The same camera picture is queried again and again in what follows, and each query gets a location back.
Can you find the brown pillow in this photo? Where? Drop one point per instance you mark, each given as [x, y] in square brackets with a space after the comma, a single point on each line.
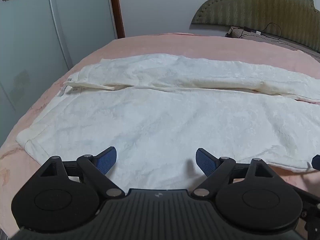
[275, 42]

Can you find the pink blanket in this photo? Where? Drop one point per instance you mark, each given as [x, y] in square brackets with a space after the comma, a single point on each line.
[175, 45]

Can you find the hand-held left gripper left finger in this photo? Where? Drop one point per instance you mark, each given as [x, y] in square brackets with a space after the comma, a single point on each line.
[107, 160]

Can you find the olive padded headboard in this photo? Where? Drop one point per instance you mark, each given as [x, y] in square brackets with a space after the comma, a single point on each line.
[262, 5]

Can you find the brown wooden door frame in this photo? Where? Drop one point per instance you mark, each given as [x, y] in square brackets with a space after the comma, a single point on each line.
[117, 7]

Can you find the white towel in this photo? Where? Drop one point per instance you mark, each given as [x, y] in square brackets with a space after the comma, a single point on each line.
[160, 120]

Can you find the pale sliding-door wardrobe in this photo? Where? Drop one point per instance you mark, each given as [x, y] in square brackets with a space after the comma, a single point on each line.
[37, 42]

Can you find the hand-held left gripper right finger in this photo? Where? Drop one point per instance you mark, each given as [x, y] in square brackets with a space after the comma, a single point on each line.
[206, 161]

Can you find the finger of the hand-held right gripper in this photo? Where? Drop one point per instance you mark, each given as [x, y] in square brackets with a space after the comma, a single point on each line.
[311, 215]
[316, 162]

